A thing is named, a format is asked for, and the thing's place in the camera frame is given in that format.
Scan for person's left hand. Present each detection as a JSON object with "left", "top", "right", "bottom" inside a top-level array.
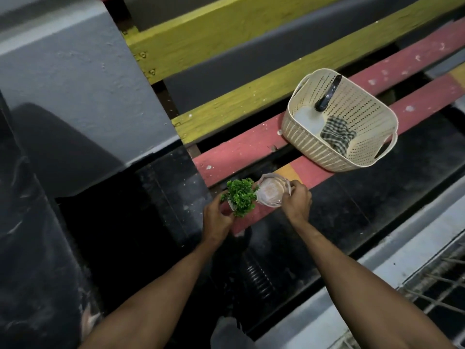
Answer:
[{"left": 201, "top": 192, "right": 236, "bottom": 250}]

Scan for person's right hand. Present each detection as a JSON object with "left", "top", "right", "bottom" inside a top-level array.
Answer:
[{"left": 280, "top": 179, "right": 313, "bottom": 229}]

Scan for clear glass ashtray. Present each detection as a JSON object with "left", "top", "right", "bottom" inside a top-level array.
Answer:
[{"left": 256, "top": 173, "right": 293, "bottom": 208}]

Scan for small green potted plant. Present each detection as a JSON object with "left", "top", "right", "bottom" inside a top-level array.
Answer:
[{"left": 220, "top": 177, "right": 259, "bottom": 219}]

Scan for checked wiping cloth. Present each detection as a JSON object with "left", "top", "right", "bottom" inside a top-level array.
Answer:
[{"left": 320, "top": 116, "right": 357, "bottom": 157}]

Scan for white spray bottle black trigger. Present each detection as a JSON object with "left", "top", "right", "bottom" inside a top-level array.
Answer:
[{"left": 293, "top": 74, "right": 343, "bottom": 137}]

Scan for person's right forearm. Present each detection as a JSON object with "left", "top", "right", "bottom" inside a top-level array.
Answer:
[{"left": 292, "top": 218, "right": 455, "bottom": 349}]

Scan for person's left forearm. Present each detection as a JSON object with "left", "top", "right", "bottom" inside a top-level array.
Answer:
[{"left": 78, "top": 239, "right": 222, "bottom": 349}]

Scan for person's pale garment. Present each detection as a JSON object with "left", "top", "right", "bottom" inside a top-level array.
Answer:
[{"left": 210, "top": 316, "right": 257, "bottom": 349}]

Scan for cream plastic basket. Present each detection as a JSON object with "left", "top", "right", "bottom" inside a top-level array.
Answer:
[{"left": 281, "top": 68, "right": 399, "bottom": 173}]

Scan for red yellow black wooden bench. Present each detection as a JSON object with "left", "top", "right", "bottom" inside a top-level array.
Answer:
[{"left": 98, "top": 0, "right": 465, "bottom": 237}]

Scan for white mesh railing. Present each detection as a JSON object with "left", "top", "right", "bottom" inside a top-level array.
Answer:
[{"left": 398, "top": 232, "right": 465, "bottom": 349}]

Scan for black marble table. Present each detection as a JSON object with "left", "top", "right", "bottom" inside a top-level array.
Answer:
[{"left": 0, "top": 90, "right": 104, "bottom": 349}]

